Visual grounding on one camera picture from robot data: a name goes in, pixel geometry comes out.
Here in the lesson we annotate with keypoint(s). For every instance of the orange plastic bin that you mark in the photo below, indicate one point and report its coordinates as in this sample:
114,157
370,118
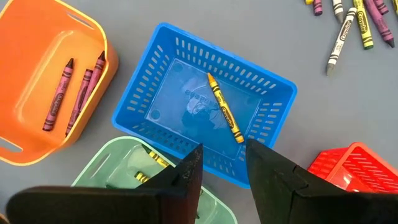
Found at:
31,46

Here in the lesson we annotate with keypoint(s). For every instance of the green plastic bin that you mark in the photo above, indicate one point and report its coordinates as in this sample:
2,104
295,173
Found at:
118,161

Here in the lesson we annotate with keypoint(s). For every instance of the red slotted plastic basket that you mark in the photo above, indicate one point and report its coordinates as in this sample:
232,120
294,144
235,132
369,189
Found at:
357,168

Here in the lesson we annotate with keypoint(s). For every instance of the blue slotted plastic basket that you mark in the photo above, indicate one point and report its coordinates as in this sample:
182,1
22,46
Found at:
140,77

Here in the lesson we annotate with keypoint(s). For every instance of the blue-grey table mat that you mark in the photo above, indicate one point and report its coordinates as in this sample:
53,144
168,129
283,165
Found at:
311,109

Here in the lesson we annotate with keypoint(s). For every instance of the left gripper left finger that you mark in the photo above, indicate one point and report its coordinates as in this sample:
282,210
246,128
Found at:
124,208

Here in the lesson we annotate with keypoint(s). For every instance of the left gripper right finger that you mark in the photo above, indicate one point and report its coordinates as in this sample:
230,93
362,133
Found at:
311,205

